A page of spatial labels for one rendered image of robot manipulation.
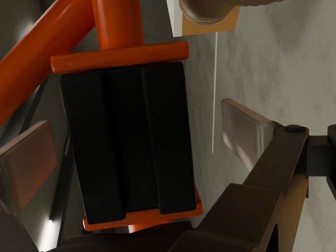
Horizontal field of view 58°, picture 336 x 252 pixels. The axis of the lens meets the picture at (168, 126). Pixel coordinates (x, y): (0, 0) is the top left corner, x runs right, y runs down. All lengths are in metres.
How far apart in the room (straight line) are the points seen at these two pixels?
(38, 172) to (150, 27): 9.70
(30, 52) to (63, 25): 0.02
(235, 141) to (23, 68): 0.12
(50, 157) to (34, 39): 0.07
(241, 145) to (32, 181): 0.11
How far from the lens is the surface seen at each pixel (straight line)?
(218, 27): 2.04
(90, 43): 10.09
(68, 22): 0.17
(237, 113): 0.17
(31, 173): 0.17
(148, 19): 9.77
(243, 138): 0.16
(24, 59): 0.17
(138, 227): 0.17
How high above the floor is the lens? 1.22
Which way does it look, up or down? 3 degrees down
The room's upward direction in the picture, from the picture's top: 97 degrees counter-clockwise
